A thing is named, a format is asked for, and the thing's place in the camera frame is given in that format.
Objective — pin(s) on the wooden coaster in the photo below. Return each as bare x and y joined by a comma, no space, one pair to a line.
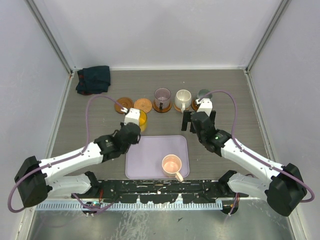
166,108
194,105
125,102

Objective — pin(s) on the purple mug black handle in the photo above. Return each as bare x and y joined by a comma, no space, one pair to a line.
162,98

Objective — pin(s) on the white slotted cable duct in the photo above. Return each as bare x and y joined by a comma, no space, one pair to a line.
74,205

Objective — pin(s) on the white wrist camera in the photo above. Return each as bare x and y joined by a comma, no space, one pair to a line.
132,115
204,105

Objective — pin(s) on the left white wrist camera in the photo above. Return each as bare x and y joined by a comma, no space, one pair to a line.
132,115

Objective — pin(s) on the pink mug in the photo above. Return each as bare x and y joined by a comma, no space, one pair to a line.
171,166

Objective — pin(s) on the cream speckled mug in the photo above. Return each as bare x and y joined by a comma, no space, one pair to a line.
183,99

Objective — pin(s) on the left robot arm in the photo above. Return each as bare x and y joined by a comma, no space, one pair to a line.
38,179

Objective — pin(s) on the dark blue folded cloth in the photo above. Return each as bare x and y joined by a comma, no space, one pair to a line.
93,80

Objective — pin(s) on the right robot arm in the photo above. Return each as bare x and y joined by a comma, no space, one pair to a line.
280,186

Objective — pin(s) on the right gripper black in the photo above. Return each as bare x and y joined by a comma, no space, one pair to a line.
186,119

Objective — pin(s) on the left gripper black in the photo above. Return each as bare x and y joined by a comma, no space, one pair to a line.
136,141

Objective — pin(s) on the woven rattan coaster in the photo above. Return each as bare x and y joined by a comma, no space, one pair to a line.
143,104
181,110

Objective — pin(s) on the lavender plastic tray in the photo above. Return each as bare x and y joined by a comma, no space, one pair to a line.
144,160

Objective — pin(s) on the grey-green mug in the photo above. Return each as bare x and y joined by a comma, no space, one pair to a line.
204,93

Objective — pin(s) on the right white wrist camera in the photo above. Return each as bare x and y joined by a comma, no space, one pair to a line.
204,105

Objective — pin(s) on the yellow mug black handle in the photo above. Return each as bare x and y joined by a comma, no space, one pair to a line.
143,121

